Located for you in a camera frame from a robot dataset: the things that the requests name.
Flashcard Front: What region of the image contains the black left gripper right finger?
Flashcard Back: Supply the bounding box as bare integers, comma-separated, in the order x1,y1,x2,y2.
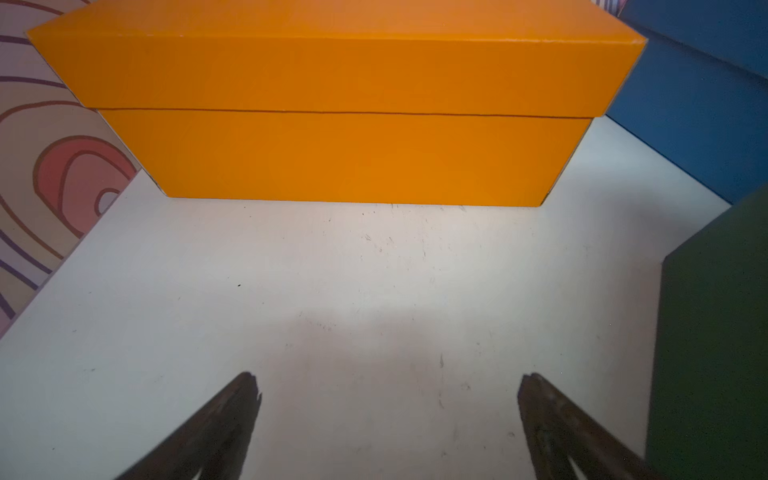
517,373,660,479

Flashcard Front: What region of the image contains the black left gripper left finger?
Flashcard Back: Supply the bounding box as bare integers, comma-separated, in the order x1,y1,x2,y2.
119,372,262,479

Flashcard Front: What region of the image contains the orange shoebox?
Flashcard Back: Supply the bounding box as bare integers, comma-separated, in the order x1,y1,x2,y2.
28,1,646,207

